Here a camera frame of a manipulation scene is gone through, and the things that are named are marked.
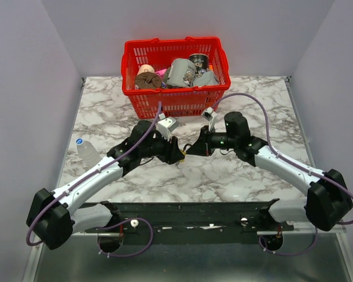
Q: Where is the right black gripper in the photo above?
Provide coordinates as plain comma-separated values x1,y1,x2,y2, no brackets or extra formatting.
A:
187,125,238,156

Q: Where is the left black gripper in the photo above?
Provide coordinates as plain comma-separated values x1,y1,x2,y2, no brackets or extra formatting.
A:
139,129,185,165

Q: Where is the yellow black padlock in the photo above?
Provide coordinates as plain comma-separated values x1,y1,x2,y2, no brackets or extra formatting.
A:
175,149,186,166

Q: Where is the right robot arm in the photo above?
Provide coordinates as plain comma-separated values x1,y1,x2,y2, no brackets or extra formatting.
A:
187,112,353,231

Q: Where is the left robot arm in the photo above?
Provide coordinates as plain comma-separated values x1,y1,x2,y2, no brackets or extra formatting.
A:
26,117,185,250

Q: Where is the red plastic shopping basket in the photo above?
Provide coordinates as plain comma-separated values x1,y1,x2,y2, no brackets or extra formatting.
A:
121,36,231,119

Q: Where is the grey printed cloth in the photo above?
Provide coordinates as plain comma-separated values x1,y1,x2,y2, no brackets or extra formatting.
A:
165,58,219,88

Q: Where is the brown cloth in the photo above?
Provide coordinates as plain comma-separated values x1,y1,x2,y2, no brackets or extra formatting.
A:
135,72,162,89

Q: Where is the pink item in basket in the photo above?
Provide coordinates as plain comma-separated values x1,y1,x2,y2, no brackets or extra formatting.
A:
155,68,168,78

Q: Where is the clear plastic water bottle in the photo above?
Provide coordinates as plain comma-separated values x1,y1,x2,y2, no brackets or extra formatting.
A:
75,138,101,168

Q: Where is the dark printed cup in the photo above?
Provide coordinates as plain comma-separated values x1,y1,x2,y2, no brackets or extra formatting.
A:
189,53,209,76

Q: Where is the beige round ball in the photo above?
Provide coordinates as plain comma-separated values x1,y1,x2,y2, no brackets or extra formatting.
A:
137,64,155,75

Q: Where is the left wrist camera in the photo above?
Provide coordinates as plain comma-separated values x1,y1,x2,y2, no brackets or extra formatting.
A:
157,113,178,141

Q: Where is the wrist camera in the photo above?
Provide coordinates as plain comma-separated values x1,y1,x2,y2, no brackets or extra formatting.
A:
201,107,217,132
157,113,178,141

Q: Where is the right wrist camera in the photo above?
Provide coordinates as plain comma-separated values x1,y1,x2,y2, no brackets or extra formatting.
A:
201,107,217,132

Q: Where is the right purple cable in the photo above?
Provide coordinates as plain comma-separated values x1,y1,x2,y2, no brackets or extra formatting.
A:
213,93,353,256

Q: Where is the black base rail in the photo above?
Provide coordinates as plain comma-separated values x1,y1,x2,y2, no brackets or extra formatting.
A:
58,201,294,245

